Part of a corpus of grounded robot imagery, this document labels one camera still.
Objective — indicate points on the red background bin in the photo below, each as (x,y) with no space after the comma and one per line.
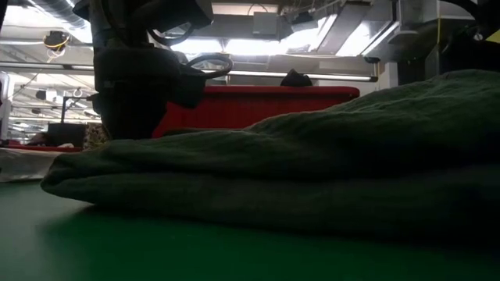
(39,148)

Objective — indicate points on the black background stand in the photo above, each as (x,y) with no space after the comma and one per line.
(63,111)

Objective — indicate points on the black monitor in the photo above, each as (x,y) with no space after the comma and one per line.
(66,134)

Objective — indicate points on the dark denim garment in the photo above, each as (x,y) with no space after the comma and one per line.
(296,79)

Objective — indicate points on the black ceiling device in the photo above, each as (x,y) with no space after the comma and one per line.
(56,39)

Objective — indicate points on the dark green garment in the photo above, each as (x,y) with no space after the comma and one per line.
(312,175)

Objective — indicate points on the green table mat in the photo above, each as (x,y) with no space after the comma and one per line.
(117,253)

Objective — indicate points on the red plastic laundry bin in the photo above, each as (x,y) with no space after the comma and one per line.
(254,107)

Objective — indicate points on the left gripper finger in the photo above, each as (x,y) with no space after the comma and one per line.
(133,123)

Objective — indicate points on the LED light bar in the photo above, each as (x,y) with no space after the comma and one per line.
(312,76)

